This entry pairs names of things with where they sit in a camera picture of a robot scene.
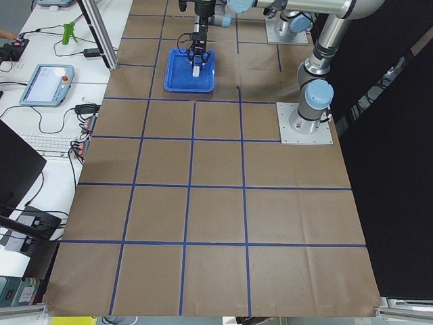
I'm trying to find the black monitor stand base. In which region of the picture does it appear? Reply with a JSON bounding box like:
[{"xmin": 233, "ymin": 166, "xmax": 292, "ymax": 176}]
[{"xmin": 1, "ymin": 207, "xmax": 62, "ymax": 240}]

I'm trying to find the white block from camera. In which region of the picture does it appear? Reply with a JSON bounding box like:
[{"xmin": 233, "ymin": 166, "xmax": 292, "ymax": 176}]
[{"xmin": 192, "ymin": 66, "xmax": 200, "ymax": 78}]

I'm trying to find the aluminium frame post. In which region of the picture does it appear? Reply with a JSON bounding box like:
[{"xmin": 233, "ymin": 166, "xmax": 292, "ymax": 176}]
[{"xmin": 77, "ymin": 0, "xmax": 118, "ymax": 71}]

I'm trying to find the blue plastic tray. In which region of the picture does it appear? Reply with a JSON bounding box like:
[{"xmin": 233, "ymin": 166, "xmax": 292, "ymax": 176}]
[{"xmin": 164, "ymin": 48, "xmax": 215, "ymax": 93}]

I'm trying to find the teach pendant tablet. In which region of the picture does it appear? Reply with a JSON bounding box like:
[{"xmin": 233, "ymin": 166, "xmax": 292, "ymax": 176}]
[{"xmin": 19, "ymin": 64, "xmax": 75, "ymax": 107}]

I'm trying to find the white keyboard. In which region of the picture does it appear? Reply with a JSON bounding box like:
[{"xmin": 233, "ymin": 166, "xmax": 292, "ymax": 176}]
[{"xmin": 18, "ymin": 133, "xmax": 82, "ymax": 158}]

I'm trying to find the green grabber tool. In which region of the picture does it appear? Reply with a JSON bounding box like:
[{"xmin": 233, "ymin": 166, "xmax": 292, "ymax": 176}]
[{"xmin": 62, "ymin": 22, "xmax": 78, "ymax": 45}]

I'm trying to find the black monitor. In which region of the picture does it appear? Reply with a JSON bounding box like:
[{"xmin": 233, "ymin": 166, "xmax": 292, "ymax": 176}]
[{"xmin": 0, "ymin": 121, "xmax": 46, "ymax": 217}]

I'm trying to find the black power adapter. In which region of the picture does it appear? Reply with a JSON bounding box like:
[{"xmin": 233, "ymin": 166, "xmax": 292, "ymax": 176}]
[{"xmin": 83, "ymin": 48, "xmax": 100, "ymax": 58}]

